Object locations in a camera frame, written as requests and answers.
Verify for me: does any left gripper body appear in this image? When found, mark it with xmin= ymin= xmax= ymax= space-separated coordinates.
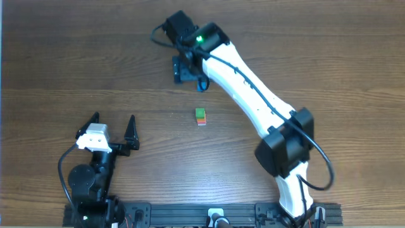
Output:
xmin=109 ymin=142 xmax=132 ymax=156

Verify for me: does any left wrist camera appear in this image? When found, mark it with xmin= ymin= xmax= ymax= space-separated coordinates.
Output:
xmin=75 ymin=123 xmax=112 ymax=154

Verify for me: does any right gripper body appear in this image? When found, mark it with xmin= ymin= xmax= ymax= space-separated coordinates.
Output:
xmin=172 ymin=56 xmax=203 ymax=84

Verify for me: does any black cable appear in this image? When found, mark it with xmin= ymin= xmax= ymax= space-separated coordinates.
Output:
xmin=149 ymin=23 xmax=335 ymax=191
xmin=57 ymin=144 xmax=80 ymax=228

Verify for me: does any mounting rail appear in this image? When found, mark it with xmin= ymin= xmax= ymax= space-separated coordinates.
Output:
xmin=63 ymin=202 xmax=344 ymax=228

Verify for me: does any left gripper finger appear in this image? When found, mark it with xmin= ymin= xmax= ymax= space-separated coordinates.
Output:
xmin=75 ymin=111 xmax=101 ymax=140
xmin=123 ymin=114 xmax=140 ymax=151

